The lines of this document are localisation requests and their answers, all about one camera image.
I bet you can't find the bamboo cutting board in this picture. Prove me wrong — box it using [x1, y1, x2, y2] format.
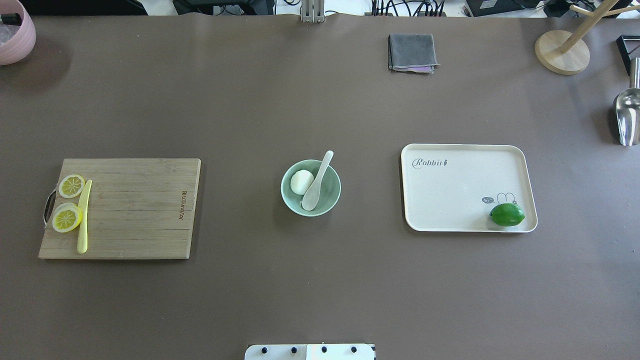
[38, 158, 201, 260]

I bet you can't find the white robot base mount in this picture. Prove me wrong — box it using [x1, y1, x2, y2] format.
[244, 342, 377, 360]

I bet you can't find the wooden mug tree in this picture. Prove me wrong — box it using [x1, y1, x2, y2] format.
[534, 0, 640, 76]

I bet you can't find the white steamed bun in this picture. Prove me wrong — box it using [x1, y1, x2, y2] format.
[289, 169, 314, 196]

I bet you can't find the upper lemon slice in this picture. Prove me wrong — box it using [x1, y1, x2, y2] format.
[57, 174, 86, 199]

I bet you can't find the pink ribbed bowl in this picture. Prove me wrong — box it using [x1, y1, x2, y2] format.
[0, 0, 36, 66]

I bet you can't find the grey folded cloth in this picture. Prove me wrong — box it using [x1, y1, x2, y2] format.
[388, 33, 440, 75]

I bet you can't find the lemon slice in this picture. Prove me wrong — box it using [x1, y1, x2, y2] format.
[51, 202, 83, 233]
[57, 174, 86, 199]

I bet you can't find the green lime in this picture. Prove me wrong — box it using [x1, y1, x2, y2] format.
[489, 202, 526, 227]

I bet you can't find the cream rabbit tray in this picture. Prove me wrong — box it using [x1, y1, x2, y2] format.
[400, 143, 538, 233]

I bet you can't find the white ceramic spoon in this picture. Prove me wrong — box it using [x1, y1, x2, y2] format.
[301, 150, 334, 212]

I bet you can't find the mint green bowl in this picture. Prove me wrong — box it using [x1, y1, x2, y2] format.
[280, 159, 342, 217]

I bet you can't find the yellow plastic knife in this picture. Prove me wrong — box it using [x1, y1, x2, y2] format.
[77, 179, 93, 255]

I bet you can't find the metal scoop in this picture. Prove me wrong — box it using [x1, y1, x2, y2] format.
[614, 57, 640, 147]

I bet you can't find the aluminium frame post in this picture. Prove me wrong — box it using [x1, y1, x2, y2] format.
[300, 0, 325, 23]

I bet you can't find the lower lemon slice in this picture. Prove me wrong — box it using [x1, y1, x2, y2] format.
[51, 202, 83, 233]

